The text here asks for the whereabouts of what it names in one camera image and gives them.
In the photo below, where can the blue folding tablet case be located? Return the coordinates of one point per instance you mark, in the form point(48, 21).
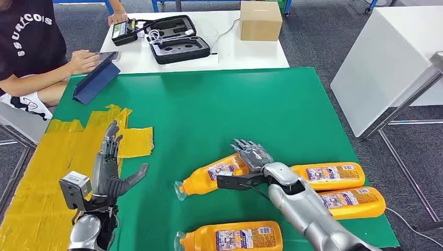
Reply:
point(95, 81)

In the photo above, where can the steel table frame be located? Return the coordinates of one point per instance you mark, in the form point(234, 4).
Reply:
point(408, 97)

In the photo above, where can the person's hand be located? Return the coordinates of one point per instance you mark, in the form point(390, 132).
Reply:
point(117, 17)
point(83, 61)

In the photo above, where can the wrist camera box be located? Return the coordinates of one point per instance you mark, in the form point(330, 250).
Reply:
point(72, 188)
point(232, 182)

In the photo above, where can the steel stool frame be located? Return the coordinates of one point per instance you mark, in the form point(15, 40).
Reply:
point(8, 142)

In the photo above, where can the orange detergent bottle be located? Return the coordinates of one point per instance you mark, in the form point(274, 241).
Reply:
point(202, 180)
point(235, 239)
point(356, 204)
point(328, 177)

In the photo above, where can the person's left hand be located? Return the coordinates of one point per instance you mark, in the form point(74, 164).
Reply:
point(117, 17)

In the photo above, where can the white cabinet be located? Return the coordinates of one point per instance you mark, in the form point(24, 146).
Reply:
point(380, 59)

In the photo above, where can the person's right hand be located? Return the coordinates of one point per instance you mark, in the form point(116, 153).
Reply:
point(83, 61)

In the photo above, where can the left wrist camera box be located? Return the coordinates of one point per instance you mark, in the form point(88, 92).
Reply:
point(72, 188)

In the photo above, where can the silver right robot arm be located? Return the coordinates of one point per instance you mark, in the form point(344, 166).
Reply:
point(297, 208)

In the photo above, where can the person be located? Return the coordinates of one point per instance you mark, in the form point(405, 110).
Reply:
point(27, 38)

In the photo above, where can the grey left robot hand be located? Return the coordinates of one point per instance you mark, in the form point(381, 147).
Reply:
point(104, 176)

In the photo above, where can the brown cardboard box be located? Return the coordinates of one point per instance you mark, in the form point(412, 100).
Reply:
point(259, 22)

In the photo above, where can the person's left forearm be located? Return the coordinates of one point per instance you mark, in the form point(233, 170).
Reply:
point(114, 5)

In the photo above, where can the white table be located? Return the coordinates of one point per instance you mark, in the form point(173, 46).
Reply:
point(249, 55)

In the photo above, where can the green crate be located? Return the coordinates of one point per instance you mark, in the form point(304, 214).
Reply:
point(281, 2)

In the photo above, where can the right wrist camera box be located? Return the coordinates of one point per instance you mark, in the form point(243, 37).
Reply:
point(232, 182)

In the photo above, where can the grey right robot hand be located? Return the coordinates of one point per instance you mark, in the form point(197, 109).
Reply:
point(254, 157)

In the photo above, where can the black foam-lined case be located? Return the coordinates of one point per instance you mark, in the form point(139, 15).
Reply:
point(176, 40)

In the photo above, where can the black device with screen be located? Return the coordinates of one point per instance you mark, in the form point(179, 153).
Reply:
point(123, 33)

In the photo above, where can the blue cart leg with caster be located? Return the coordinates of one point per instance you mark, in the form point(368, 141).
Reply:
point(371, 5)

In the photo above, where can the grey stool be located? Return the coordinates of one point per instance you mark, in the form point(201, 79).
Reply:
point(20, 121)

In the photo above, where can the blue metal rack frame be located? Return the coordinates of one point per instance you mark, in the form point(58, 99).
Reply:
point(154, 5)
point(83, 1)

